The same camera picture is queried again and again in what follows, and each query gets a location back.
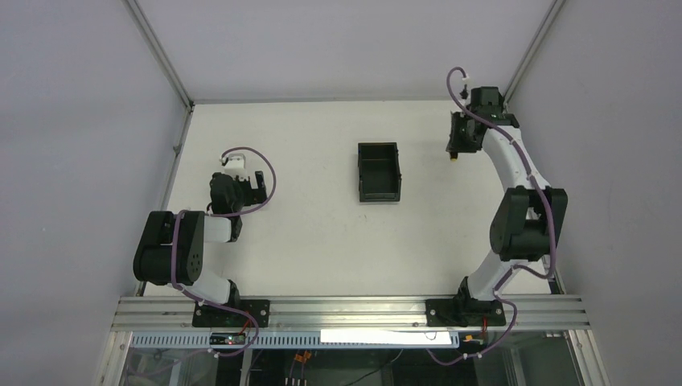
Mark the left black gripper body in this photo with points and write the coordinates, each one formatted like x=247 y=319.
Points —
x=256 y=188

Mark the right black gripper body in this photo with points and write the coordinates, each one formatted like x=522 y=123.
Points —
x=458 y=137

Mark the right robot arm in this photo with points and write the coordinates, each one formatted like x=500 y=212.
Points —
x=527 y=223

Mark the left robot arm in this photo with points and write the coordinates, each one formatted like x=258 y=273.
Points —
x=170 y=251

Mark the black plastic bin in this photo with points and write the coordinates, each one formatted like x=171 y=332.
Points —
x=379 y=173

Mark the small controller board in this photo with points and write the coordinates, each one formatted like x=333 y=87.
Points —
x=227 y=339

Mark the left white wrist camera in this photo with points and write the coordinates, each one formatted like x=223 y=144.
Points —
x=234 y=165

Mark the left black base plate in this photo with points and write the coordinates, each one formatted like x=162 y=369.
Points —
x=211 y=317

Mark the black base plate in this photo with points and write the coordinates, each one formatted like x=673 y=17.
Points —
x=211 y=317
x=463 y=313

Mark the aluminium rail beam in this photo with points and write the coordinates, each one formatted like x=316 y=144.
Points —
x=525 y=312

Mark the perforated cable tray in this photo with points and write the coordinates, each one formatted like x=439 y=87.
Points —
x=323 y=339

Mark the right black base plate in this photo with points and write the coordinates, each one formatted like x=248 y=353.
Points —
x=463 y=313

